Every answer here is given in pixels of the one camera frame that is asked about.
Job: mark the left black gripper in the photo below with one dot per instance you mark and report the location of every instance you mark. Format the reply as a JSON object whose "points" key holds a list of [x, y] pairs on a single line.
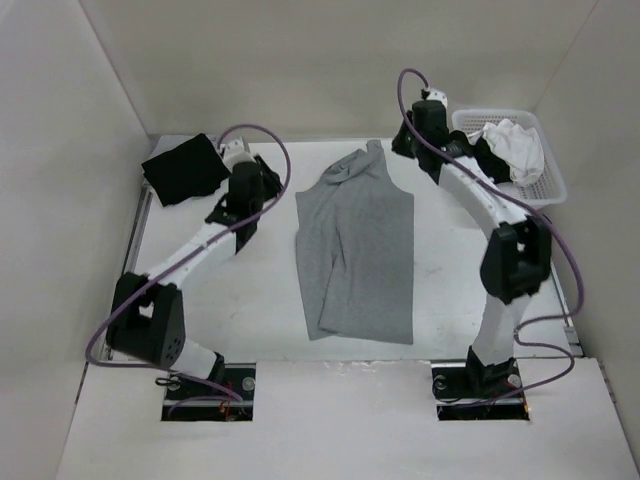
{"points": [[272, 180]]}

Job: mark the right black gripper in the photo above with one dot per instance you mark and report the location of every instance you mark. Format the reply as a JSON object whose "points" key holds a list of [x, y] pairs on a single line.
{"points": [[398, 147]]}

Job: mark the grey tank top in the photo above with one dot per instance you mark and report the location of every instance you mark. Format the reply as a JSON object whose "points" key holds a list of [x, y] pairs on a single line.
{"points": [[355, 251]]}

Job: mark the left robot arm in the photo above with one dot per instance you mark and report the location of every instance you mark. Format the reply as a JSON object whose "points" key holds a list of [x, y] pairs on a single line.
{"points": [[150, 324]]}

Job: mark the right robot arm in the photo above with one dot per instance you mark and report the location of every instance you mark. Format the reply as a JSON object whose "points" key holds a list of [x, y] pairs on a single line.
{"points": [[516, 260]]}

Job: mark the folded black tank top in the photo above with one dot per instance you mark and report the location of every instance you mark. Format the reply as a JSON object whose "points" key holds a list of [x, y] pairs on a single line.
{"points": [[192, 169]]}

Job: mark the black tank top in basket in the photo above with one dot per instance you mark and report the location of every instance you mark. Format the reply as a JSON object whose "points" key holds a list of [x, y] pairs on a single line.
{"points": [[491, 165]]}

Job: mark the white tank top in basket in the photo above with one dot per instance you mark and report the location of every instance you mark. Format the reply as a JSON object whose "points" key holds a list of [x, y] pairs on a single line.
{"points": [[521, 149]]}

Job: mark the white plastic basket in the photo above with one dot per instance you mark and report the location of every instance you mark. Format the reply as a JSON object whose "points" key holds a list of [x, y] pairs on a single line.
{"points": [[549, 189]]}

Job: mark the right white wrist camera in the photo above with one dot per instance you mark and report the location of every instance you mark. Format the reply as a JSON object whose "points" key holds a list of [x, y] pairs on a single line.
{"points": [[433, 94]]}

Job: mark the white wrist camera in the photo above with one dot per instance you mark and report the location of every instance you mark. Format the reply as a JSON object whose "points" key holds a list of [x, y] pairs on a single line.
{"points": [[433, 94], [235, 152]]}

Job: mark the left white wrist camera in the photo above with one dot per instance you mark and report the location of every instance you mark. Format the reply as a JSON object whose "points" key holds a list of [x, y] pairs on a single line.
{"points": [[235, 152]]}

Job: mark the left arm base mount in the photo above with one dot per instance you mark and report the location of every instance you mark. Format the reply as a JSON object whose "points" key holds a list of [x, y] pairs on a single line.
{"points": [[189, 401]]}

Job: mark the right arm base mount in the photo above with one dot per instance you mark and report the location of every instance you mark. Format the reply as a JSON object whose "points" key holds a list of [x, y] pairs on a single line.
{"points": [[461, 395]]}

